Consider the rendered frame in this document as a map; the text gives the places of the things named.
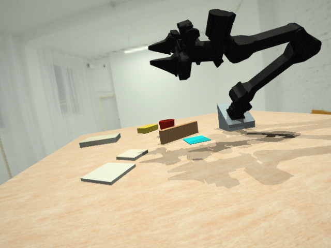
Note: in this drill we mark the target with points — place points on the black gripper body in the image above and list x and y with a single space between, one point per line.
186 58

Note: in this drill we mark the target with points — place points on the yellow rectangular block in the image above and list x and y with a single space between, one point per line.
147 128

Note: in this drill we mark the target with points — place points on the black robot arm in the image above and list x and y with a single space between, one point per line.
301 47

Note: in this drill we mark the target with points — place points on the brown wooden board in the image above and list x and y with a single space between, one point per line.
177 132

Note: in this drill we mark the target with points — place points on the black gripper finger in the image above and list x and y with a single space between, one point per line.
163 46
169 64

